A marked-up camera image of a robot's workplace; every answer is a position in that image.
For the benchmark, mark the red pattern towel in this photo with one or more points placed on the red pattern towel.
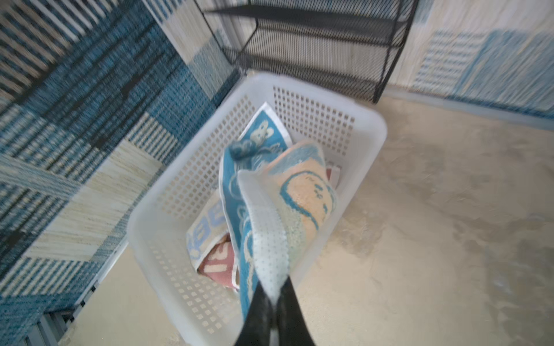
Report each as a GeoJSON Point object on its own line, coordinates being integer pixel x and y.
{"type": "Point", "coordinates": [219, 265]}

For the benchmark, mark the white plastic laundry basket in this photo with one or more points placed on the white plastic laundry basket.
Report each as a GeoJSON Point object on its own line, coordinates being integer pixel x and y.
{"type": "Point", "coordinates": [351, 135]}

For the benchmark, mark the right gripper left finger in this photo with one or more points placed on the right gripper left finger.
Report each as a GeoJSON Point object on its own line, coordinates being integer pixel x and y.
{"type": "Point", "coordinates": [256, 330]}

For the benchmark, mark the blue bunny pattern towel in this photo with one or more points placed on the blue bunny pattern towel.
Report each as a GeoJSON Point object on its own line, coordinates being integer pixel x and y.
{"type": "Point", "coordinates": [276, 198]}

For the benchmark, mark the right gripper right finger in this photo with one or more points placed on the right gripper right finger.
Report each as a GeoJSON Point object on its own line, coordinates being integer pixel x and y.
{"type": "Point", "coordinates": [292, 329]}

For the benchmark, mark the black wire shelf rack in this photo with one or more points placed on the black wire shelf rack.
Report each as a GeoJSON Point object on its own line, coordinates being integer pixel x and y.
{"type": "Point", "coordinates": [349, 47]}

